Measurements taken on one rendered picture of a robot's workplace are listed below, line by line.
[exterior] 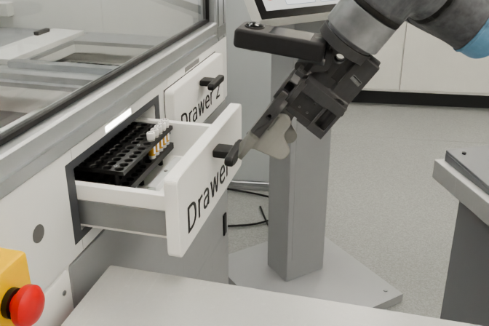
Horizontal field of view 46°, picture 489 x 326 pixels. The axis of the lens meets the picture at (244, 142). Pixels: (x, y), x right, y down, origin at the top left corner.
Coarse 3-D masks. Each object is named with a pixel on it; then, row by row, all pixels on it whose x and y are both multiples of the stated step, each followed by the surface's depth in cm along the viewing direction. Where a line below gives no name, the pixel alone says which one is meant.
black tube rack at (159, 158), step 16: (128, 128) 89; (144, 128) 89; (112, 144) 83; (128, 144) 83; (96, 160) 78; (112, 160) 78; (144, 160) 85; (160, 160) 87; (80, 176) 80; (96, 176) 81; (112, 176) 80; (128, 176) 80; (144, 176) 82
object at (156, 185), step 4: (172, 160) 91; (176, 160) 91; (168, 164) 89; (172, 164) 89; (164, 168) 88; (168, 168) 88; (160, 172) 86; (164, 172) 86; (168, 172) 87; (156, 176) 85; (160, 176) 85; (164, 176) 85; (156, 180) 84; (160, 180) 84; (152, 184) 83; (156, 184) 83; (160, 184) 84; (148, 188) 82; (152, 188) 82; (156, 188) 82; (160, 188) 84
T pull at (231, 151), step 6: (222, 144) 80; (234, 144) 80; (216, 150) 79; (222, 150) 79; (228, 150) 79; (234, 150) 78; (216, 156) 79; (222, 156) 79; (228, 156) 76; (234, 156) 77; (228, 162) 76; (234, 162) 77
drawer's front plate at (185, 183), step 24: (216, 120) 85; (240, 120) 92; (216, 144) 81; (192, 168) 71; (216, 168) 82; (168, 192) 67; (192, 192) 72; (216, 192) 83; (168, 216) 68; (192, 216) 73; (168, 240) 70; (192, 240) 74
